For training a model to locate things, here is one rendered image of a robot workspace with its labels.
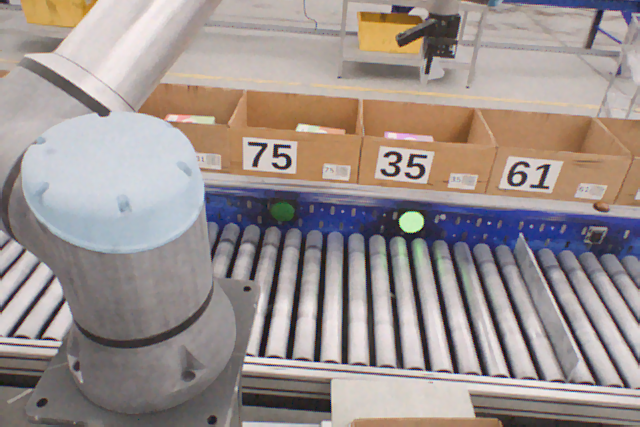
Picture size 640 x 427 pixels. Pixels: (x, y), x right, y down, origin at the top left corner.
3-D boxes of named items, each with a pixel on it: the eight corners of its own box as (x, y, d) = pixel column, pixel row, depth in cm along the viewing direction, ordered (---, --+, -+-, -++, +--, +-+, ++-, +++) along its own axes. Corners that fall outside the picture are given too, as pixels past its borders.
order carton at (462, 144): (356, 186, 157) (362, 136, 148) (355, 142, 182) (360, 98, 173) (484, 196, 156) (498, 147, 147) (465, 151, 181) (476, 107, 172)
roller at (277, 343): (262, 373, 118) (262, 359, 115) (286, 236, 162) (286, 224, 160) (284, 375, 118) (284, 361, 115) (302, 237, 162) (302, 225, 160)
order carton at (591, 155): (484, 196, 156) (497, 147, 147) (465, 151, 181) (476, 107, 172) (613, 206, 156) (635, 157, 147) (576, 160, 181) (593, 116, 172)
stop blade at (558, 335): (565, 383, 119) (578, 357, 114) (511, 256, 158) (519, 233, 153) (568, 383, 119) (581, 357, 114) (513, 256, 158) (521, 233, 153)
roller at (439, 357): (431, 387, 118) (434, 373, 115) (408, 246, 162) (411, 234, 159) (452, 389, 118) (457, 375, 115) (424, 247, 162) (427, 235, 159)
